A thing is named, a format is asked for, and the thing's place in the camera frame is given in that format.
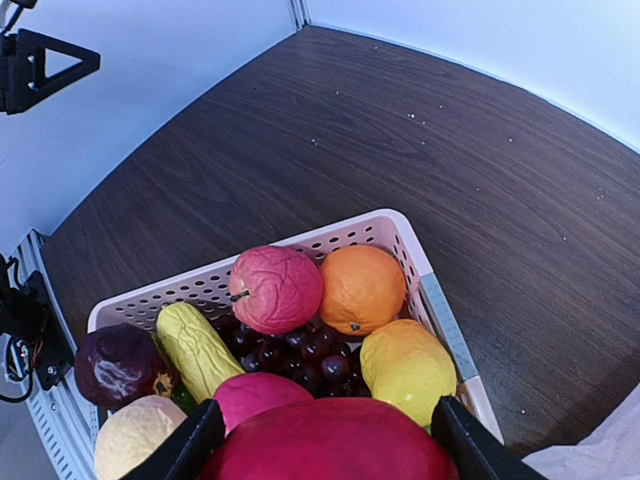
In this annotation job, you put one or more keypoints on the yellow orange persimmon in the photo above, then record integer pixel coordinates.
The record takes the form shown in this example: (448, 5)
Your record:
(133, 433)

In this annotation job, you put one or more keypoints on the left aluminium frame post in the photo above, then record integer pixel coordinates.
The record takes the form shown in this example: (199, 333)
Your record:
(300, 14)

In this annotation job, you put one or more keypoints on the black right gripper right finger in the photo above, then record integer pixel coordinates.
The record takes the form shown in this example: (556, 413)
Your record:
(476, 453)

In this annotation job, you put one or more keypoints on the yellow starfruit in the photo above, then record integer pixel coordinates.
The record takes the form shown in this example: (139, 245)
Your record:
(196, 350)

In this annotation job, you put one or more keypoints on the pink plastic bag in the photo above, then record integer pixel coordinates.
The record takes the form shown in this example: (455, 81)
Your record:
(611, 451)

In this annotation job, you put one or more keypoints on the yellow green pear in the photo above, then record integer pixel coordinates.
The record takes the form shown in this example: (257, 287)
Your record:
(405, 365)

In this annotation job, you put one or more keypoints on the small red tangerine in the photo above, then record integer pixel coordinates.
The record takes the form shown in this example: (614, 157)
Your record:
(330, 438)

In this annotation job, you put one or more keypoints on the orange fruit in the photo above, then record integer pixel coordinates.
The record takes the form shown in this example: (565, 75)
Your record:
(364, 289)

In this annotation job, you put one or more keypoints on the front aluminium rail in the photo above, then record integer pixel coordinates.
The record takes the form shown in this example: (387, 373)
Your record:
(66, 423)

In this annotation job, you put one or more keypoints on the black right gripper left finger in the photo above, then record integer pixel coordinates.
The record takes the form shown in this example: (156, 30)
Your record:
(186, 451)

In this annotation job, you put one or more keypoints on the red apple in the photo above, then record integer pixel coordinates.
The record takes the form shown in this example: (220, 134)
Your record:
(275, 290)
(245, 396)

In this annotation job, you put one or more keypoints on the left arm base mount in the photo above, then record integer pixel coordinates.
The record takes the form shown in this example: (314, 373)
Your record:
(28, 318)

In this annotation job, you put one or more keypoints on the red grape bunch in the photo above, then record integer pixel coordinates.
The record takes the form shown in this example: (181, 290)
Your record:
(313, 356)

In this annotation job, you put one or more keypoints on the dark purple mangosteen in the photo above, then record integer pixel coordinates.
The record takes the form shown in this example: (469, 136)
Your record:
(116, 365)

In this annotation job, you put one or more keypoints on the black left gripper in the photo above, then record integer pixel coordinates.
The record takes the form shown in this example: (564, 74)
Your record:
(35, 67)

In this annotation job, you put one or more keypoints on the pink plastic basket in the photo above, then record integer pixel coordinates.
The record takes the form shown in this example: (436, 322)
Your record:
(207, 289)

